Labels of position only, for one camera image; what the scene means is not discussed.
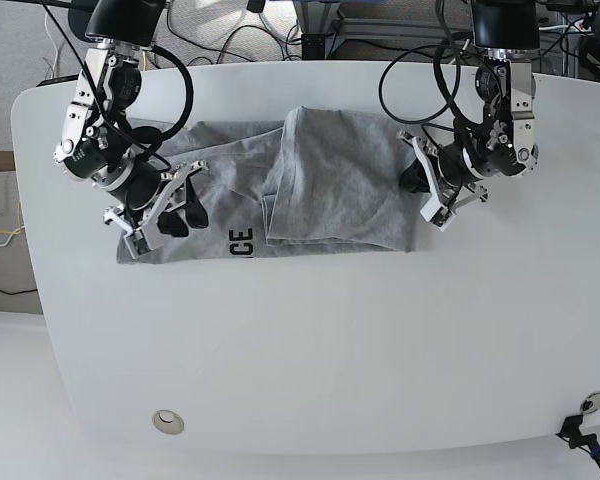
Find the metal table grommet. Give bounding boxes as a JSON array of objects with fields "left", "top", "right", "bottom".
[
  {"left": 580, "top": 391, "right": 600, "bottom": 415},
  {"left": 152, "top": 410, "right": 185, "bottom": 436}
]

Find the metal table grommet right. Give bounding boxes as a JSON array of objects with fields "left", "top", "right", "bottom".
[{"left": 580, "top": 391, "right": 600, "bottom": 415}]

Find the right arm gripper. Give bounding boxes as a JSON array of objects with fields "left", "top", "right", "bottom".
[{"left": 102, "top": 160, "right": 209, "bottom": 238}]

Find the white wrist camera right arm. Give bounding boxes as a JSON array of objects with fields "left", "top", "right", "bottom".
[{"left": 123, "top": 225, "right": 166, "bottom": 260}]

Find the metal table grommet left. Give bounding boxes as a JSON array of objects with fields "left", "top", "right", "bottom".
[{"left": 152, "top": 410, "right": 185, "bottom": 436}]

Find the round black stand base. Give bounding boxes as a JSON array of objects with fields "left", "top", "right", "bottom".
[{"left": 68, "top": 9, "right": 92, "bottom": 43}]

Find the black flat device on floor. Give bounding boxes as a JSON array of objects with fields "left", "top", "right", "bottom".
[{"left": 36, "top": 74, "right": 79, "bottom": 88}]

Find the grey T-shirt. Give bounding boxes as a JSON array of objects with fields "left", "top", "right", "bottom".
[{"left": 141, "top": 107, "right": 421, "bottom": 264}]

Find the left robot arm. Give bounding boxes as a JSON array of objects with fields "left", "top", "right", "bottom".
[{"left": 398, "top": 1, "right": 540, "bottom": 230}]

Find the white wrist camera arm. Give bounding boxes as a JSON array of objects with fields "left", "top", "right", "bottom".
[
  {"left": 420, "top": 196, "right": 455, "bottom": 232},
  {"left": 123, "top": 225, "right": 166, "bottom": 260}
]

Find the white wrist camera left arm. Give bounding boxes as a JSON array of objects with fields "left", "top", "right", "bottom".
[{"left": 420, "top": 196, "right": 455, "bottom": 232}]

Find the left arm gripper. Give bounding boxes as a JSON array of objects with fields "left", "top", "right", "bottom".
[{"left": 397, "top": 130, "right": 488, "bottom": 217}]

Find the aluminium frame with black foot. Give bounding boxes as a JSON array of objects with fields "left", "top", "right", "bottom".
[{"left": 292, "top": 1, "right": 354, "bottom": 61}]

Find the black clamp with cable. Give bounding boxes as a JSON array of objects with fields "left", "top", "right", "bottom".
[{"left": 556, "top": 414, "right": 600, "bottom": 470}]

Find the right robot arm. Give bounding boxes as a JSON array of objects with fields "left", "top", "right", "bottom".
[{"left": 54, "top": 1, "right": 209, "bottom": 238}]

